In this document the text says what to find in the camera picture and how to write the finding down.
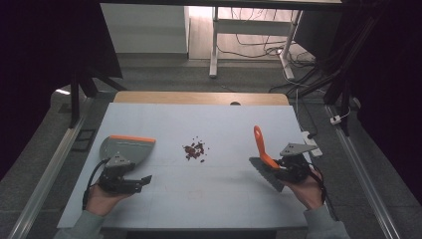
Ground orange handled grey brush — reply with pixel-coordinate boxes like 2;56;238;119
248;124;286;193

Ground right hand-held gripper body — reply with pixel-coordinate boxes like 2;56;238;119
277;142;318;184

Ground aluminium rail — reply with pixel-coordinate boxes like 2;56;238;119
323;104;403;239
7;98;96;239

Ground black stand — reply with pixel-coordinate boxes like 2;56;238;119
288;13;384;137
67;64;127;129

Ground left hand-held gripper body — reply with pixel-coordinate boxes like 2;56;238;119
98;152;153;195

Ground person's right hand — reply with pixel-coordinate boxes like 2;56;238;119
286;167;326;211

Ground grey dustpan with orange edge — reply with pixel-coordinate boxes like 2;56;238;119
99;134;157;167

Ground white metal desk frame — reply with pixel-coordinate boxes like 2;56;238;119
208;6;304;80

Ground black curtain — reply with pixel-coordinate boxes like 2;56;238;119
0;0;124;182
331;0;422;205

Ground white power strip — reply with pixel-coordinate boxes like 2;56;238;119
301;130;323;158

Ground wooden table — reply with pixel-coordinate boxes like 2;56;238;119
112;91;291;107

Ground black floor cables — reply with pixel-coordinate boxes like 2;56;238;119
217;8;317;69

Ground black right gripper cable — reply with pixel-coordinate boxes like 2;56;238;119
310;164;340;222

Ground white cable with connector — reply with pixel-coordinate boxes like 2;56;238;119
329;107;352;126

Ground white cabinet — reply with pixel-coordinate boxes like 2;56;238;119
100;3;191;55

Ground black rectangular frame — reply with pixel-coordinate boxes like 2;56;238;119
71;127;98;153

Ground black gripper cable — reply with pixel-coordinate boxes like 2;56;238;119
82;157;110;211
310;164;340;222

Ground person's left hand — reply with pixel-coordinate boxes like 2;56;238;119
85;183;133;217

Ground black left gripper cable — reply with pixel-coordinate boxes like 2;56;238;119
82;157;110;211

